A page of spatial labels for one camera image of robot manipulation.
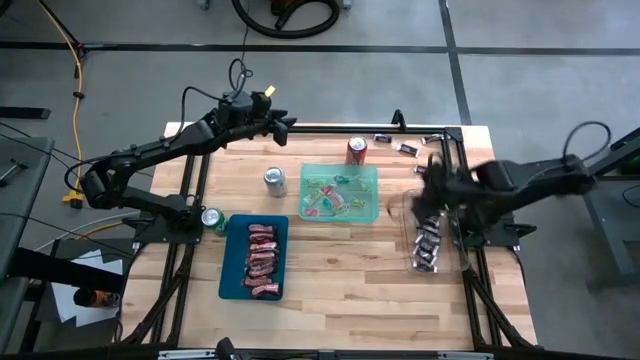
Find clear plastic basket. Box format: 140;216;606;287
402;188;472;275

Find white paper sheets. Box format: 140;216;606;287
49;249;125;329

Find orange and black bottle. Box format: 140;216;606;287
73;287;121;309

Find thin black floor cable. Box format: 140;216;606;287
238;0;254;81

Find yellow floor cable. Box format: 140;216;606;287
37;0;84;209

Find grey metal desk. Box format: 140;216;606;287
549;127;640;291

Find green translucent plastic basket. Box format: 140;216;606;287
298;163;381;224

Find black rounded object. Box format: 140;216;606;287
214;337;237;360

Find grey side table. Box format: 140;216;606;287
0;137;55;351

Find silver soda can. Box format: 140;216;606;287
263;166;289;199

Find grey hand tool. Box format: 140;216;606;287
0;158;29;189

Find black vacuum hose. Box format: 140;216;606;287
230;0;341;40

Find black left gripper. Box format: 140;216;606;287
215;102;298;147

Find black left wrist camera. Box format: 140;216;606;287
249;91;274;115

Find black aluminium table frame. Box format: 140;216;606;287
117;122;536;351

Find green soda can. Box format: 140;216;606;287
200;207;230;237

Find black slanted bar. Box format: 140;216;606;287
9;247;126;294

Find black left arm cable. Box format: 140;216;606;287
179;58;251;131

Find red soda can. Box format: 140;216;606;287
345;135;369;167

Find black flat bar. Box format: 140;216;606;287
0;106;51;120

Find silver metal bracket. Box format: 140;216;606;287
158;349;216;360
437;351;495;360

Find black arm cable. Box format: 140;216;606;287
179;58;251;131
562;120;612;161

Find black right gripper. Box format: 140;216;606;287
410;164;481;227

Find dark blue plastic basket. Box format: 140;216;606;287
217;214;291;302

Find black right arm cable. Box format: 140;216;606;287
562;120;612;161

